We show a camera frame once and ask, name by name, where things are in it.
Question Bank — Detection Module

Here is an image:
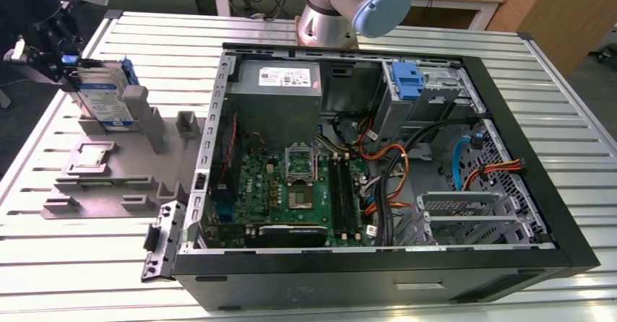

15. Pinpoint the orange yellow wire bundle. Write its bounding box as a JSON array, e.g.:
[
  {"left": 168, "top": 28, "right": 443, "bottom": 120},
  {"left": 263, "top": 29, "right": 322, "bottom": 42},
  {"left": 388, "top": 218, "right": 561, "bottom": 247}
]
[{"left": 355, "top": 118, "right": 414, "bottom": 217}]

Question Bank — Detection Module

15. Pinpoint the blue expansion slot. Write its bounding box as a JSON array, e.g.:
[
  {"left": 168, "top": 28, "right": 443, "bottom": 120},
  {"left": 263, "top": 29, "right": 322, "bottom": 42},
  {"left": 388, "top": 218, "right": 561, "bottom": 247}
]
[{"left": 215, "top": 201, "right": 236, "bottom": 226}]

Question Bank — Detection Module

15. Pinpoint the grey parts rack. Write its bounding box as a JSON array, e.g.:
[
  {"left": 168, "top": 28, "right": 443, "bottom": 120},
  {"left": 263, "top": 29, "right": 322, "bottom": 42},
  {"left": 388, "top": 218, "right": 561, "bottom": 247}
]
[{"left": 40, "top": 85, "right": 208, "bottom": 219}]

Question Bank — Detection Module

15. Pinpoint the thin red wire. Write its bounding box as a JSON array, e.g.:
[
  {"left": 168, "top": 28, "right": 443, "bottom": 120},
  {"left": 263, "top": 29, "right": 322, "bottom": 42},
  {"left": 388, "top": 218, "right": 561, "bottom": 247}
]
[{"left": 219, "top": 114, "right": 240, "bottom": 189}]

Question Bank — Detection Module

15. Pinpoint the silver optical drive cage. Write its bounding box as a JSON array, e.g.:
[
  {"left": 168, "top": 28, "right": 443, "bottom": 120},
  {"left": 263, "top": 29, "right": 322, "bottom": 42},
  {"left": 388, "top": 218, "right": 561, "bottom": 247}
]
[{"left": 375, "top": 60, "right": 486, "bottom": 146}]

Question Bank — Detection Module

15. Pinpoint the silver CPU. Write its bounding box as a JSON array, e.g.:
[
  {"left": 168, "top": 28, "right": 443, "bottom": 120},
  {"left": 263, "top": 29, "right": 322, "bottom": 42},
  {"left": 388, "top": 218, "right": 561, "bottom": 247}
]
[{"left": 76, "top": 147, "right": 109, "bottom": 166}]

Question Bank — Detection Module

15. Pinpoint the brown wooden cabinet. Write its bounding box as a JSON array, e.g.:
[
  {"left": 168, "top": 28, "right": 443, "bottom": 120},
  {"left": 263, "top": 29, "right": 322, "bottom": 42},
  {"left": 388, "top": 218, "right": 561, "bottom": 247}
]
[{"left": 490, "top": 0, "right": 617, "bottom": 77}]

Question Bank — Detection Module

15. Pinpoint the green motherboard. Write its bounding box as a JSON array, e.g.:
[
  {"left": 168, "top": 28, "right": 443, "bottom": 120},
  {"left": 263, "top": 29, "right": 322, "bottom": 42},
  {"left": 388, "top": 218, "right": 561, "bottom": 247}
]
[{"left": 201, "top": 144, "right": 382, "bottom": 249}]

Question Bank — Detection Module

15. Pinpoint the black RAM slot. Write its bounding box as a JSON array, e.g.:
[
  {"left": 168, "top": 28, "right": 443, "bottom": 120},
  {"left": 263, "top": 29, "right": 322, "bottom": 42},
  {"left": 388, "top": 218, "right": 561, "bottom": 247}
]
[
  {"left": 340, "top": 152, "right": 363, "bottom": 240},
  {"left": 327, "top": 152, "right": 348, "bottom": 242}
]

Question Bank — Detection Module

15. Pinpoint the black cable bundle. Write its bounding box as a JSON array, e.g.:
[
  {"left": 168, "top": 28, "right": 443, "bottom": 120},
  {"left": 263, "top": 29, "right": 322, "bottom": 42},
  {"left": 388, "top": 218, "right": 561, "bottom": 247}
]
[{"left": 375, "top": 116, "right": 483, "bottom": 246}]

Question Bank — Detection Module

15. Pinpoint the silver card retention bracket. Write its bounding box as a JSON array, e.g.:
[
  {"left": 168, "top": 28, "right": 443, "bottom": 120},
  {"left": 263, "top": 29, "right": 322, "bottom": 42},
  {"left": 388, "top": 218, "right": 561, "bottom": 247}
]
[{"left": 140, "top": 199, "right": 188, "bottom": 283}]

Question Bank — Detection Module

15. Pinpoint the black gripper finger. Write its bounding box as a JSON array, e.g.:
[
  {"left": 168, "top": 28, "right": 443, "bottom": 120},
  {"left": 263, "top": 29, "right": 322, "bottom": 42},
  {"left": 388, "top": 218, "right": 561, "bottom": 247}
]
[
  {"left": 18, "top": 43, "right": 81, "bottom": 92},
  {"left": 40, "top": 11, "right": 83, "bottom": 66}
]

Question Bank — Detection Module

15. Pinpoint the CPU socket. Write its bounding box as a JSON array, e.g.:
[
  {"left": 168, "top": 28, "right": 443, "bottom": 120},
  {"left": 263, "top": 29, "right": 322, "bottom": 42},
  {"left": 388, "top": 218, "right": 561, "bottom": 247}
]
[{"left": 286, "top": 186, "right": 319, "bottom": 212}]

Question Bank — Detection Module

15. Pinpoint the blue plastic drive latch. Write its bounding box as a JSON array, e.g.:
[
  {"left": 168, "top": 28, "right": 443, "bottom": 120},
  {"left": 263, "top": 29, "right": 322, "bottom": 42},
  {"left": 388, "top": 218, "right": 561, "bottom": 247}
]
[{"left": 390, "top": 61, "right": 426, "bottom": 102}]

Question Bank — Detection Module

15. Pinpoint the black PC case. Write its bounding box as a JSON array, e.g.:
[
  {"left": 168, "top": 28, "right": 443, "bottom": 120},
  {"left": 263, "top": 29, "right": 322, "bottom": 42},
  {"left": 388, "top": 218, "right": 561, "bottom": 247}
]
[{"left": 171, "top": 41, "right": 602, "bottom": 310}]

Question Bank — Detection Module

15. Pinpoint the silver power supply unit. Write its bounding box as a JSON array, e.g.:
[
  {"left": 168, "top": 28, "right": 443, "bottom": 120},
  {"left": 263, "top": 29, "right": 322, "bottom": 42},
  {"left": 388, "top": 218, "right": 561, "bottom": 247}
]
[{"left": 225, "top": 58, "right": 323, "bottom": 149}]

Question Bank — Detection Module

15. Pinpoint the power wire with black connector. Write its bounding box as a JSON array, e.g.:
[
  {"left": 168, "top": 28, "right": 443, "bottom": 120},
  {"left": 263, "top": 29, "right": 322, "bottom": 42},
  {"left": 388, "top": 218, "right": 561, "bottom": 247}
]
[{"left": 465, "top": 157, "right": 526, "bottom": 189}]

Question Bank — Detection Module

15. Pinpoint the metal socket cover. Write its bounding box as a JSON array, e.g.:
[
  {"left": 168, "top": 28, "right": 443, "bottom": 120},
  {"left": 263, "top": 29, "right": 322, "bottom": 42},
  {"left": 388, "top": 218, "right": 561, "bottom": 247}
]
[{"left": 283, "top": 142, "right": 323, "bottom": 186}]

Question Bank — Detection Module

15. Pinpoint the metal disk bay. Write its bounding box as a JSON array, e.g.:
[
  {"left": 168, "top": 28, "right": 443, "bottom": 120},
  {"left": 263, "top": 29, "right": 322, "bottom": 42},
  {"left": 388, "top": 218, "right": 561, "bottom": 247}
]
[{"left": 392, "top": 191, "right": 553, "bottom": 247}]

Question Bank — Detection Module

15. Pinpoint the blue data wire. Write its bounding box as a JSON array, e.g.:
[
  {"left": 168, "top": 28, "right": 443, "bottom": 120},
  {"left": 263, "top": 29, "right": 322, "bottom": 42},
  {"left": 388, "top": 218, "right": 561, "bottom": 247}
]
[{"left": 452, "top": 134, "right": 486, "bottom": 193}]

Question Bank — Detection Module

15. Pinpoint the hard disk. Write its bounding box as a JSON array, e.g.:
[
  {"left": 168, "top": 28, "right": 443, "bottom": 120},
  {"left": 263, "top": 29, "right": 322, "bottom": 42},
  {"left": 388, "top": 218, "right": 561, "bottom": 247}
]
[{"left": 60, "top": 56, "right": 140, "bottom": 132}]

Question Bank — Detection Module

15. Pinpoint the black graphics card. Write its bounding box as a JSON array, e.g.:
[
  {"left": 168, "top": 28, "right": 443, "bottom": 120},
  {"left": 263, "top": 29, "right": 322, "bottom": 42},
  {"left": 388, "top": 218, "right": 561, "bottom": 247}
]
[{"left": 244, "top": 223, "right": 330, "bottom": 249}]

